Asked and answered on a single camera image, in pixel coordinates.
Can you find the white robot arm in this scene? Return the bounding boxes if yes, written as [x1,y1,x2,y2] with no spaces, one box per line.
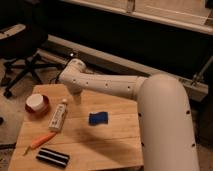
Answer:
[59,58,200,171]

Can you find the blue sponge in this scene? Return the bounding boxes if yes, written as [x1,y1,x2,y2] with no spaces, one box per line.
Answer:
[89,112,108,125]

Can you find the orange carrot peeler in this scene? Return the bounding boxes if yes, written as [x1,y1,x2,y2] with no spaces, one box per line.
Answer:
[23,132,56,155]

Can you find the white lotion bottle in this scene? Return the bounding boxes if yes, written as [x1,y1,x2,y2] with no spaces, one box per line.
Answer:
[48,99,68,132]

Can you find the black white striped block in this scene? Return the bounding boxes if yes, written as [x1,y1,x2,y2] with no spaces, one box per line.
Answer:
[36,148,70,168]

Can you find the black office chair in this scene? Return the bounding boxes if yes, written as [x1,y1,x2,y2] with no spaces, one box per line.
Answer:
[0,25,61,98]

